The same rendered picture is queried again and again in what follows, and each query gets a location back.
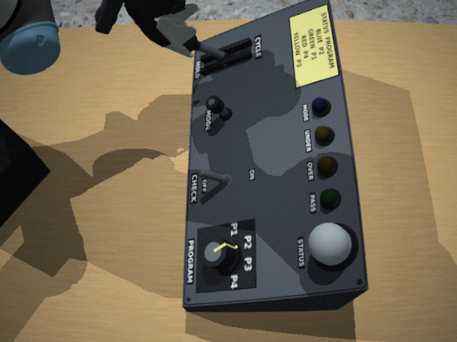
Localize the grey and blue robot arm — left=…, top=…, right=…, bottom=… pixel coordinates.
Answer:
left=0, top=0, right=125, bottom=75

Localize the dark grey control console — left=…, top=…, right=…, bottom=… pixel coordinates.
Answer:
left=183, top=0, right=368, bottom=312

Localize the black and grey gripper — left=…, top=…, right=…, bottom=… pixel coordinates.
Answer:
left=124, top=0, right=198, bottom=58

